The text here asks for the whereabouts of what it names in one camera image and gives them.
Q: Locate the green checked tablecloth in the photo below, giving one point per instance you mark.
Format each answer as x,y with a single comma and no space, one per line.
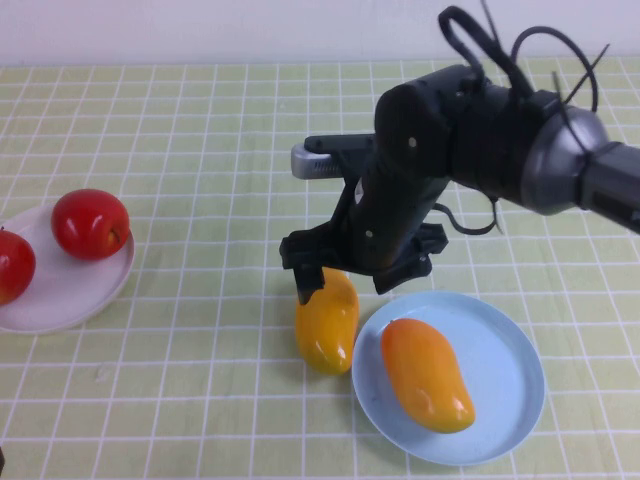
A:
150,150

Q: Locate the orange tinted yellow mango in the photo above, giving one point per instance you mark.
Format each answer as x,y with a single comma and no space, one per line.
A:
427,375

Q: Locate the white round plate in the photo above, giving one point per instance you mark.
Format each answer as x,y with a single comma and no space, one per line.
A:
65,290

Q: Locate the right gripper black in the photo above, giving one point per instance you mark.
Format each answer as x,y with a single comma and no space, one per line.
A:
385,225

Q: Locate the red apple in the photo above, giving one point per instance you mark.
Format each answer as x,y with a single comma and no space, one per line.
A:
15,270
90,225

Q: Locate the light blue round plate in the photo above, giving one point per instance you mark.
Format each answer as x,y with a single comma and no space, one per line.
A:
510,360

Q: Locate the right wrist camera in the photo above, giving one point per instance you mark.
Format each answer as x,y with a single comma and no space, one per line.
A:
315,165

